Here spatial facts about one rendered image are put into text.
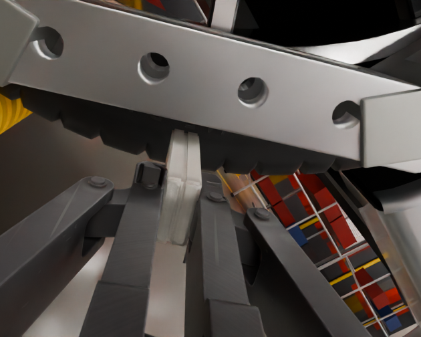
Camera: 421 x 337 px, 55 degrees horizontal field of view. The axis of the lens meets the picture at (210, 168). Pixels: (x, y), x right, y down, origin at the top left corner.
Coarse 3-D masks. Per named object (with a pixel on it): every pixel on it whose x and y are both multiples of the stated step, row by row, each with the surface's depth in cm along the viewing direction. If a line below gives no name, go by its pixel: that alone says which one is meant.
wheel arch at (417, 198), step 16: (256, 0) 60; (272, 0) 60; (288, 0) 61; (304, 0) 61; (320, 0) 61; (336, 0) 61; (256, 16) 61; (272, 16) 61; (288, 16) 61; (304, 16) 61; (368, 176) 43; (384, 176) 42; (400, 176) 41; (416, 176) 40; (384, 192) 40; (400, 192) 39; (416, 192) 38; (384, 208) 38; (400, 208) 38
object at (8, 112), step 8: (0, 96) 28; (0, 104) 28; (8, 104) 30; (16, 104) 31; (0, 112) 28; (8, 112) 30; (16, 112) 32; (24, 112) 33; (32, 112) 37; (0, 120) 29; (8, 120) 30; (16, 120) 32; (0, 128) 29; (8, 128) 32
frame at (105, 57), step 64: (0, 0) 16; (64, 0) 16; (0, 64) 17; (64, 64) 17; (128, 64) 17; (192, 64) 17; (256, 64) 17; (320, 64) 18; (384, 64) 23; (256, 128) 18; (320, 128) 19; (384, 128) 18
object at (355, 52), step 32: (128, 0) 30; (224, 0) 26; (352, 0) 45; (384, 0) 37; (416, 0) 27; (256, 32) 40; (288, 32) 38; (320, 32) 33; (352, 32) 30; (384, 32) 26; (416, 32) 26
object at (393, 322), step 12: (348, 264) 581; (360, 276) 600; (384, 276) 538; (360, 288) 544; (372, 288) 576; (396, 288) 636; (372, 300) 573; (384, 300) 571; (372, 312) 572; (384, 312) 604; (396, 312) 578; (396, 324) 602
